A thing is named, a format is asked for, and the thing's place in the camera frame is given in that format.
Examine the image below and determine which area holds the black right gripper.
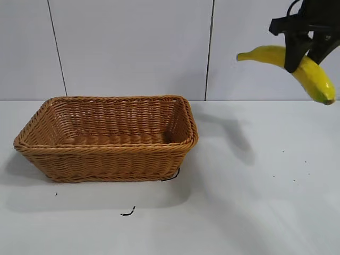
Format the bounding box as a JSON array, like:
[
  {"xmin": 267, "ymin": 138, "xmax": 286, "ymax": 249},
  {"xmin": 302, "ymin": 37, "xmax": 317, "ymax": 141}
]
[{"xmin": 269, "ymin": 0, "xmax": 340, "ymax": 73}]

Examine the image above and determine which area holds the yellow banana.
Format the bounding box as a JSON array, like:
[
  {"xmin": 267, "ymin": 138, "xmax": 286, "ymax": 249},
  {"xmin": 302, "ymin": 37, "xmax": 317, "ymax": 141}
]
[{"xmin": 237, "ymin": 45, "xmax": 337, "ymax": 106}]

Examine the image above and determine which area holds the brown wicker basket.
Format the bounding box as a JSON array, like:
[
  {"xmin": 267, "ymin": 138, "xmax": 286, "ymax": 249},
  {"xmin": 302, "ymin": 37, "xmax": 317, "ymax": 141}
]
[{"xmin": 13, "ymin": 95, "xmax": 199, "ymax": 183}]

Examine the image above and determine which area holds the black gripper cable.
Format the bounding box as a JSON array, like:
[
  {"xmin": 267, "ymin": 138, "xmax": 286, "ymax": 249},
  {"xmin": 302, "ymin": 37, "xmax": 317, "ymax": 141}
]
[{"xmin": 286, "ymin": 0, "xmax": 303, "ymax": 18}]

